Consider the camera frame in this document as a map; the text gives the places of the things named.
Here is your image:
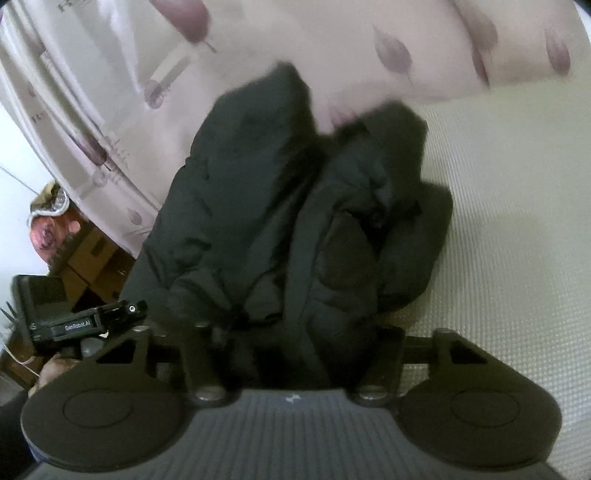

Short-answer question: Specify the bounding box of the black jacket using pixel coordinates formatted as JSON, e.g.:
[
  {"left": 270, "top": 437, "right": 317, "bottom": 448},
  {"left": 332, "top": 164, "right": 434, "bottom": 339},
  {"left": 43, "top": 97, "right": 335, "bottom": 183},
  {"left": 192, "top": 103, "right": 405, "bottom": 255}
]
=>
[{"left": 121, "top": 63, "right": 453, "bottom": 387}]

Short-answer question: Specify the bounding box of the pile of colourful clothes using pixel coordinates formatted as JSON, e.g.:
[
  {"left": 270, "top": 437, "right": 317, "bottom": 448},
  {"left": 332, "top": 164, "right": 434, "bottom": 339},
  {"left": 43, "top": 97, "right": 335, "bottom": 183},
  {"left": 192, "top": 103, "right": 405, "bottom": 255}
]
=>
[{"left": 27, "top": 180, "right": 92, "bottom": 270}]

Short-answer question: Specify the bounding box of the person's left hand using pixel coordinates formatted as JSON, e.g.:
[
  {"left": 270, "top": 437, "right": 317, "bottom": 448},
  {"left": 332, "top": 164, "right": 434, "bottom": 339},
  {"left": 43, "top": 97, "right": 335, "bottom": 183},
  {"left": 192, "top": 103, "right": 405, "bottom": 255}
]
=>
[{"left": 28, "top": 354, "right": 80, "bottom": 397}]

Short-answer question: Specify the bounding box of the pink leaf-print curtain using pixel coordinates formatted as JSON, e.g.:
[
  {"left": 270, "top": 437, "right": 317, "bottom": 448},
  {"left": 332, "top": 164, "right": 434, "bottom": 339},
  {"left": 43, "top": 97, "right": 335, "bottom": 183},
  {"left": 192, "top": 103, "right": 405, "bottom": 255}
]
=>
[{"left": 1, "top": 1, "right": 590, "bottom": 254}]

